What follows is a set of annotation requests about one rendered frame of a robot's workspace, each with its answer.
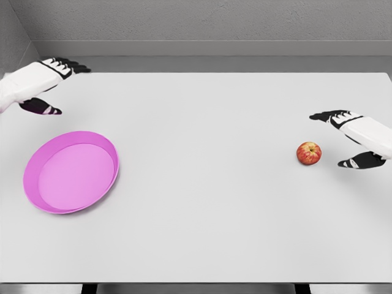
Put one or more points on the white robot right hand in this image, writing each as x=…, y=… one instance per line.
x=366, y=131

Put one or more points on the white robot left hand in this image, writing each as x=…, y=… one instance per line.
x=33, y=81

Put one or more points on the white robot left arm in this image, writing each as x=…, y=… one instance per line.
x=4, y=92

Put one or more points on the red yellow apple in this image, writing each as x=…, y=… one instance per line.
x=308, y=153

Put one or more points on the pink round plate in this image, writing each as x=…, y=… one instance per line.
x=72, y=174

